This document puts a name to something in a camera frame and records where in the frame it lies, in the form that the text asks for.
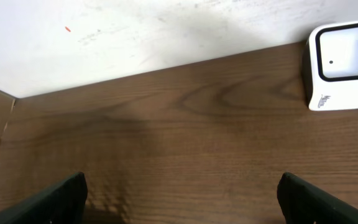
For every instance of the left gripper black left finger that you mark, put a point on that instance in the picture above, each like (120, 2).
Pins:
(63, 202)

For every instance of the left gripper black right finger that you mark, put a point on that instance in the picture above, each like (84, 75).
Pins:
(302, 202)

